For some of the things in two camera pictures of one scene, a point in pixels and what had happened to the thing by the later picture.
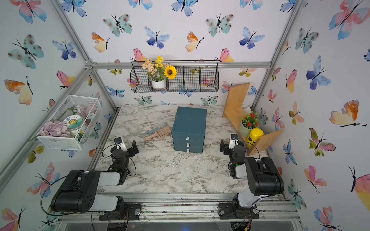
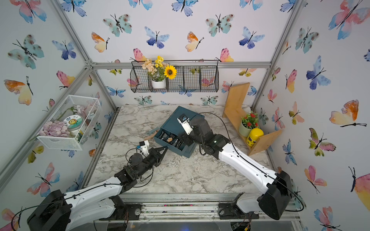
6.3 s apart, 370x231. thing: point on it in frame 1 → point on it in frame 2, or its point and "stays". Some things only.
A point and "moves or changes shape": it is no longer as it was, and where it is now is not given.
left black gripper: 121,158 → 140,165
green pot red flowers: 250,121 stays
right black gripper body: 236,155 → 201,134
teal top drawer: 188,136 moves or changes shape
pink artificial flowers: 54,128 stays
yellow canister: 254,137 stays
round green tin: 73,122 stays
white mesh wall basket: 69,129 stays
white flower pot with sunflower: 158,71 stays
